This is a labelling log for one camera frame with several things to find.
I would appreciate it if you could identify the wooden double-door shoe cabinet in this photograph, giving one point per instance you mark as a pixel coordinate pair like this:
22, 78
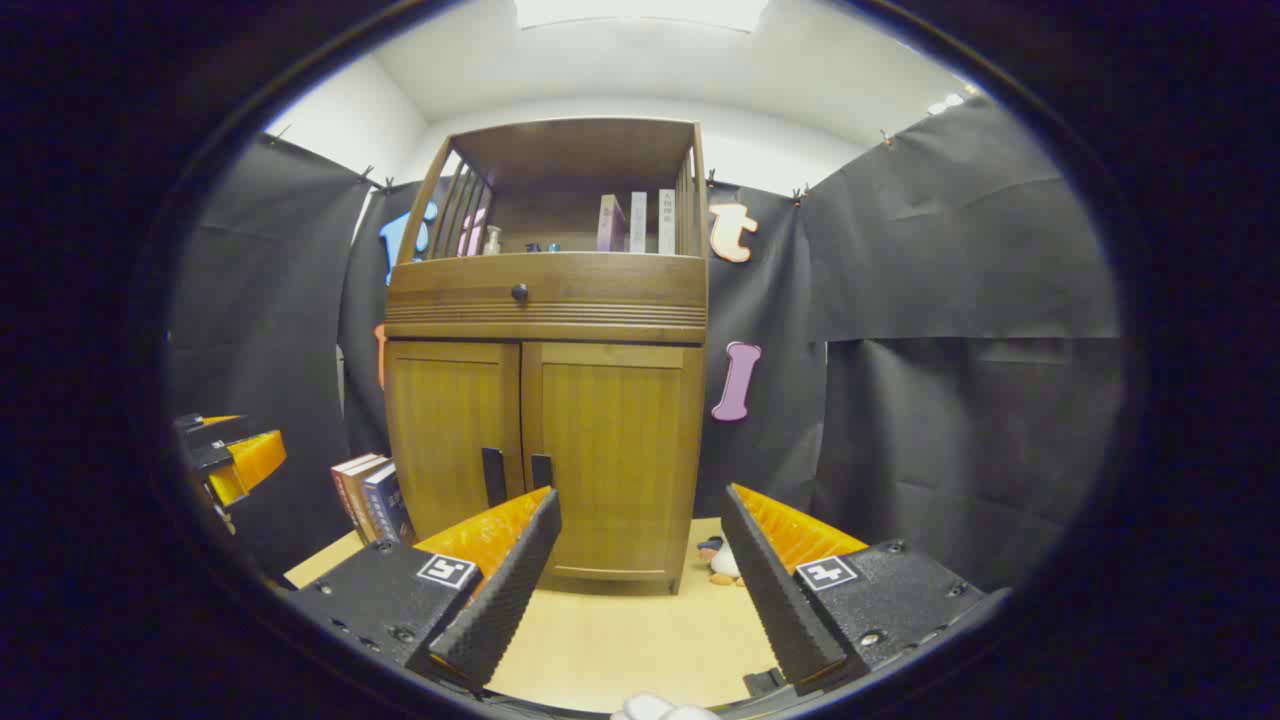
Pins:
600, 150

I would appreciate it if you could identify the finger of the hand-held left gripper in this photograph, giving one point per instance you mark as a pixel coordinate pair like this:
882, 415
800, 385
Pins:
255, 460
205, 430

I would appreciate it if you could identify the wooden shoe cabinet door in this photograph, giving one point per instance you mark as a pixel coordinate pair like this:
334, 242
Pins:
620, 450
445, 430

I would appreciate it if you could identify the small ceiling light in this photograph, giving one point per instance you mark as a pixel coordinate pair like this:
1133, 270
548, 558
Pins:
945, 103

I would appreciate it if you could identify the blue book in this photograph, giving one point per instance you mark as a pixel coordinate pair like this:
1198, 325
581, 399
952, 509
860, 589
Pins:
388, 505

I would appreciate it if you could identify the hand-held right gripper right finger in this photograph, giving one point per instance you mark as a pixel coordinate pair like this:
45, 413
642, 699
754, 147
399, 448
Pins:
775, 600

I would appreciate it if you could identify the large ceiling light panel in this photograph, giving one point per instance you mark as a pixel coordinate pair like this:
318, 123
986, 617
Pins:
640, 12

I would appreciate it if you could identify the penguin plush toy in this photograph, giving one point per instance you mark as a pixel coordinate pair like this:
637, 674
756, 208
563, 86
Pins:
726, 562

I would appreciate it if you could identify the small pale bottle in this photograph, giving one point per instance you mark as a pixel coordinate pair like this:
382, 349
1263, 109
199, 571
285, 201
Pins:
492, 242

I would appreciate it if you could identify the black backdrop cloth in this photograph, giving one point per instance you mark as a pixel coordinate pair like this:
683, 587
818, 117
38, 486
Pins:
950, 300

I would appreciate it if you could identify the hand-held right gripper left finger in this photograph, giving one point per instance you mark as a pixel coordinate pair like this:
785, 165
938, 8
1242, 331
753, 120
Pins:
500, 600

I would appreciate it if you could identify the grey upright book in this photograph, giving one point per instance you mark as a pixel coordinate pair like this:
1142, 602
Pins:
638, 222

